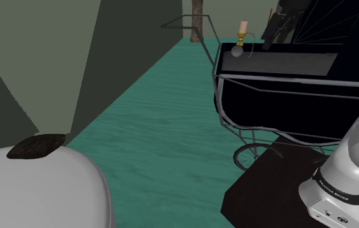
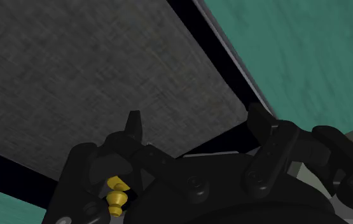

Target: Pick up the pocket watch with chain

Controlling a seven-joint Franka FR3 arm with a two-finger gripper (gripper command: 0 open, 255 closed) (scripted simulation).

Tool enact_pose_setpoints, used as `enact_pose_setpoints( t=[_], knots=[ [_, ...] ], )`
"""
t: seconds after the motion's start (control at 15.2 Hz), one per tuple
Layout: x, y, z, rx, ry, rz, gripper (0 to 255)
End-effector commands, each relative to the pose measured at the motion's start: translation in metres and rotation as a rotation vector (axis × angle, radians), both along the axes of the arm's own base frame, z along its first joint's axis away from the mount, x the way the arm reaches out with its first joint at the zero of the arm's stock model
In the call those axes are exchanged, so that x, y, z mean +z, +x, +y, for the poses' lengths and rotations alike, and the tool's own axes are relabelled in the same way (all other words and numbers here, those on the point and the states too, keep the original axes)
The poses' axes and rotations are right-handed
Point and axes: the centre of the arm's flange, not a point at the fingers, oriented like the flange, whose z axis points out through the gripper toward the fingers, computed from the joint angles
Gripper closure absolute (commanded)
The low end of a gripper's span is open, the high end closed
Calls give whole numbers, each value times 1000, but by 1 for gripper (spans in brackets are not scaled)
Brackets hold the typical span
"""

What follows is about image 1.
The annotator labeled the grey round disc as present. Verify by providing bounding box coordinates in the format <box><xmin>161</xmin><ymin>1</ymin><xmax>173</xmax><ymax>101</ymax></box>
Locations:
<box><xmin>230</xmin><ymin>45</ymin><xmax>244</xmax><ymax>58</ymax></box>

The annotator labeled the dark brown flat pad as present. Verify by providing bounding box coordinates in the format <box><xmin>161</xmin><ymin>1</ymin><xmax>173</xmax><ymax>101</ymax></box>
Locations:
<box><xmin>6</xmin><ymin>133</ymin><xmax>67</xmax><ymax>160</ymax></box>

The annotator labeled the black pram with metal frame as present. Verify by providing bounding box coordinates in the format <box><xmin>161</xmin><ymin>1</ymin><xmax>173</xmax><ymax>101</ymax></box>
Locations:
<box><xmin>161</xmin><ymin>0</ymin><xmax>359</xmax><ymax>172</ymax></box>

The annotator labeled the brown wooden post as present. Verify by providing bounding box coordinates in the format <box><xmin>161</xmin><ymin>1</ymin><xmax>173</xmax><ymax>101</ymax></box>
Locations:
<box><xmin>190</xmin><ymin>0</ymin><xmax>204</xmax><ymax>43</ymax></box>

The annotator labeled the white toilet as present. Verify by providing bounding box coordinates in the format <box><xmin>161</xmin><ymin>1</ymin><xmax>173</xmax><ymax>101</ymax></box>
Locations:
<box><xmin>0</xmin><ymin>144</ymin><xmax>117</xmax><ymax>228</ymax></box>

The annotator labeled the thin grey chain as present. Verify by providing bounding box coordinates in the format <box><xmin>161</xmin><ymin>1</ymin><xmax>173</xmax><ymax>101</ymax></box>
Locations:
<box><xmin>245</xmin><ymin>32</ymin><xmax>256</xmax><ymax>59</ymax></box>

